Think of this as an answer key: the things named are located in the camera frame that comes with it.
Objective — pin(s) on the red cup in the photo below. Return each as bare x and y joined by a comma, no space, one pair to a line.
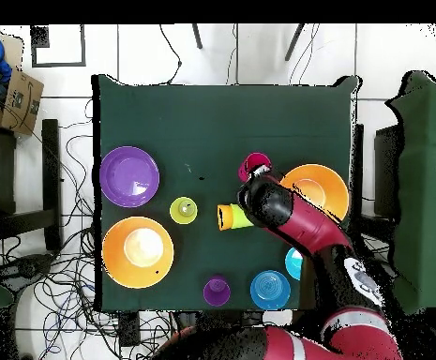
251,161

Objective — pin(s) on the green cup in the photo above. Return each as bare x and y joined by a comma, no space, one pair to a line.
240,219

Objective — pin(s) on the orange cup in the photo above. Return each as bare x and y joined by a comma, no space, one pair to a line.
228,217

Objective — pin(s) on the large orange bowl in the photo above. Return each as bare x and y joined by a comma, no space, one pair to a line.
326,176
116,262

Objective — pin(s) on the light blue opaque bowl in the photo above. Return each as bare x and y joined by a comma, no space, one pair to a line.
293,264

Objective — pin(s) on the translucent blue bowl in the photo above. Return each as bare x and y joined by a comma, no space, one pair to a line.
270,290

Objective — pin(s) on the purple cup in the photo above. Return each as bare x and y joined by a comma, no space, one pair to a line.
215,294

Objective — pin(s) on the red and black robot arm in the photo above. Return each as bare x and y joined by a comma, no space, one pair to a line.
315,228

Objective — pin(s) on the dark green tablecloth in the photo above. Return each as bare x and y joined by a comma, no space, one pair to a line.
221,131

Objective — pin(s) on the yellow cup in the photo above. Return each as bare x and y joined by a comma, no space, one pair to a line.
176,215

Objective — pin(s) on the black monitor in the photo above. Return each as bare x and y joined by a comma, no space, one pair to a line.
386,168

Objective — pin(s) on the black tripod leg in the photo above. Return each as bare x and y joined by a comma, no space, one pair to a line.
197,37
294,42

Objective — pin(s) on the purple bowl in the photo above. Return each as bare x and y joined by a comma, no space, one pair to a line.
129,176

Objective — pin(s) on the black power brick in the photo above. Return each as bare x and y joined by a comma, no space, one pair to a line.
128,330

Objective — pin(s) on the black bench stand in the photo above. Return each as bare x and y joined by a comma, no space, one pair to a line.
50,168

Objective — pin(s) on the cardboard box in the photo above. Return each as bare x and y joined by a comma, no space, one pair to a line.
22,101

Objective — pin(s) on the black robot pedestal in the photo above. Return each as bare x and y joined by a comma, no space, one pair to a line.
221,318

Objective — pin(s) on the black square frame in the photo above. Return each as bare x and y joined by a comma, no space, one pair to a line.
39,37

